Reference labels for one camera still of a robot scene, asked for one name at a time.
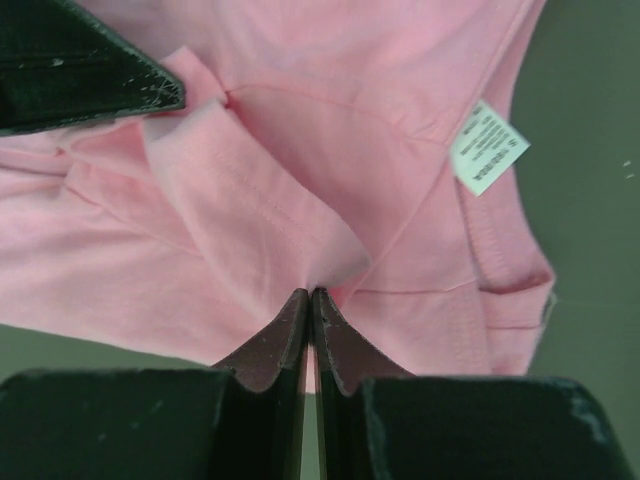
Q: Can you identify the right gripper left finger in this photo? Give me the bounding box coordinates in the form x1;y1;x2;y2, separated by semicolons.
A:
212;289;308;479

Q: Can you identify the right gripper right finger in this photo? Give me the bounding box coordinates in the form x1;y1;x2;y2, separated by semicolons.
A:
310;288;412;479

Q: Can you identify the pink t shirt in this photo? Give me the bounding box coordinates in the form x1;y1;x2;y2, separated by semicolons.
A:
1;1;554;375

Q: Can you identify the white garment care label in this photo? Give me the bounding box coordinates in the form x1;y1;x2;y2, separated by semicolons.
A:
450;100;530;196

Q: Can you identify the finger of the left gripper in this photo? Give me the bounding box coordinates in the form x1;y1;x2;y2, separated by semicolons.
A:
1;1;186;136

